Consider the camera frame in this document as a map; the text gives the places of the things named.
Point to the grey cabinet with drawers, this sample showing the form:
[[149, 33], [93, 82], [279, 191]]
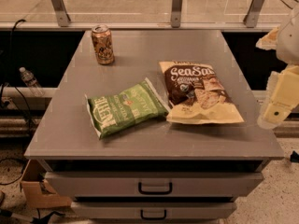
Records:
[[65, 140]]

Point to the grey drawer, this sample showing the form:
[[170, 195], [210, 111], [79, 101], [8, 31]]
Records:
[[153, 211], [153, 184]]

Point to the left metal railing bracket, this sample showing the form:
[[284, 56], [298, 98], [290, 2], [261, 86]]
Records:
[[62, 17]]

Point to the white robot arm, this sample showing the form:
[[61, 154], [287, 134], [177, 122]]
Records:
[[284, 39]]

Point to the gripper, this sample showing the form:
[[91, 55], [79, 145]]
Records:
[[290, 44]]

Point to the middle metal railing bracket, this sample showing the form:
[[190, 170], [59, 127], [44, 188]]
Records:
[[176, 8]]

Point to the cardboard box on floor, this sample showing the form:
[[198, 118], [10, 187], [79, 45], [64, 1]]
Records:
[[38, 191]]

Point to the right metal railing bracket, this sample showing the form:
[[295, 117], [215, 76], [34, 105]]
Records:
[[252, 16]]

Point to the brown sea salt chip bag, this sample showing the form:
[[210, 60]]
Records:
[[196, 95]]

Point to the clear plastic water bottle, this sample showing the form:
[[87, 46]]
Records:
[[31, 82]]

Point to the orange drink can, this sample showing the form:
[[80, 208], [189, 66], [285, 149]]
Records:
[[102, 43]]

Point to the small black object right floor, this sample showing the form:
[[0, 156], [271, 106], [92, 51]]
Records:
[[294, 157]]

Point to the green kettle chip bag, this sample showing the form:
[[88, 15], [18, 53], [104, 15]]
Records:
[[113, 113]]

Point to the metal railing bracket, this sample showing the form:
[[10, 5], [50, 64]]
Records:
[[252, 16], [62, 17], [176, 8]]

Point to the lower grey drawer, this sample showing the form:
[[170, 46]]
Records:
[[153, 211]]

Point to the upper grey drawer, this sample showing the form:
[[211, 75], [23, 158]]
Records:
[[153, 184]]

